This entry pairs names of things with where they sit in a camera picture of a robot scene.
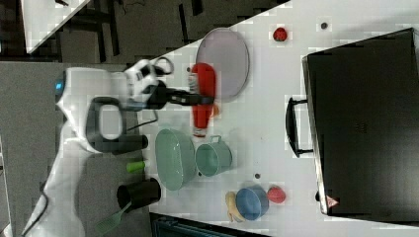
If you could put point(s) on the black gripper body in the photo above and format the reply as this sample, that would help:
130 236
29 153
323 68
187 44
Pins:
159 95

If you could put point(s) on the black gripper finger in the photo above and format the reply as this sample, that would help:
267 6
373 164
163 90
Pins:
201 100

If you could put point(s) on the red plush ketchup bottle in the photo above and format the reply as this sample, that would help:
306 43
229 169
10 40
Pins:
202 81

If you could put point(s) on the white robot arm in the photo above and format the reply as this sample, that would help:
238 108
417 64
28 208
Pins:
81 95

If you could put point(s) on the orange slice toy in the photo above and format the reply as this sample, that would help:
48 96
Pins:
215 111

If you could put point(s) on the grey round plate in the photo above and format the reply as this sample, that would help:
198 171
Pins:
227 53

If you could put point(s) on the black cup lower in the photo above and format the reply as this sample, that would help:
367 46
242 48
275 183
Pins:
139 194

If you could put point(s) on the red strawberry toy far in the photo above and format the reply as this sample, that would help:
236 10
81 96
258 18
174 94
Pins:
280 34

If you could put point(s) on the blue cup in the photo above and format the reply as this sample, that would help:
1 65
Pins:
252 202

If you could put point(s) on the yellow banana toy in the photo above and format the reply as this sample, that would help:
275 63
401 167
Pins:
232 210

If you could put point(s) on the red strawberry toy near cup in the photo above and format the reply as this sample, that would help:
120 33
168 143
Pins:
276 195

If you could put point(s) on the green spatula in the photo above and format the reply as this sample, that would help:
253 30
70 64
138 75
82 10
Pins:
111 222

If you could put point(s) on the silver toaster oven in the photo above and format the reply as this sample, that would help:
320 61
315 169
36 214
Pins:
363 109

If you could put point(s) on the green pot with handle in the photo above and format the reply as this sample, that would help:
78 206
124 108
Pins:
214 157

